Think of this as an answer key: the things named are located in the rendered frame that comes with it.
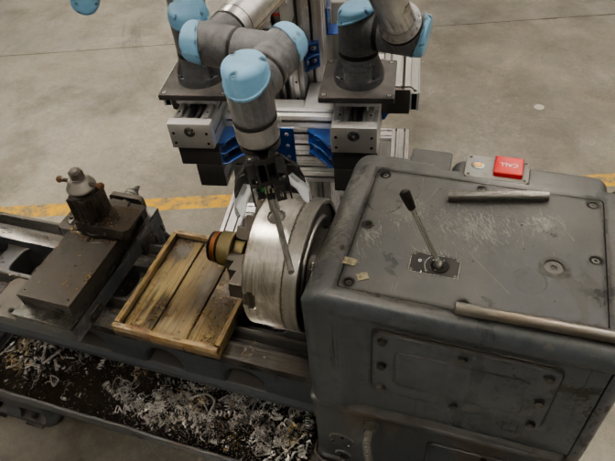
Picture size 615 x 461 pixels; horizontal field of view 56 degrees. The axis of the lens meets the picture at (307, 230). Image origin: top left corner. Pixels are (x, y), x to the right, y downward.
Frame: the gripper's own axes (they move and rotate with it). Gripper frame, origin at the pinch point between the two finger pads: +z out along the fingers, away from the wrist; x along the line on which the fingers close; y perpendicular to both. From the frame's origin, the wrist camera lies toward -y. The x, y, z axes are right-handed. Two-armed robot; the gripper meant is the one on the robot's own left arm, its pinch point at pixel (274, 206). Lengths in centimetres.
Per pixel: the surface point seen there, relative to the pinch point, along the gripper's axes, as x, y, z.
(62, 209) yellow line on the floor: -113, -163, 139
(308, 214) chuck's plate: 6.9, -2.0, 7.0
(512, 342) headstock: 34, 38, 5
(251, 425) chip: -19, 14, 70
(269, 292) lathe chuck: -5.0, 9.6, 15.2
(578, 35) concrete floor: 244, -249, 164
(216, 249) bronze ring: -15.3, -8.9, 19.6
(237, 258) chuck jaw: -10.8, -4.7, 19.5
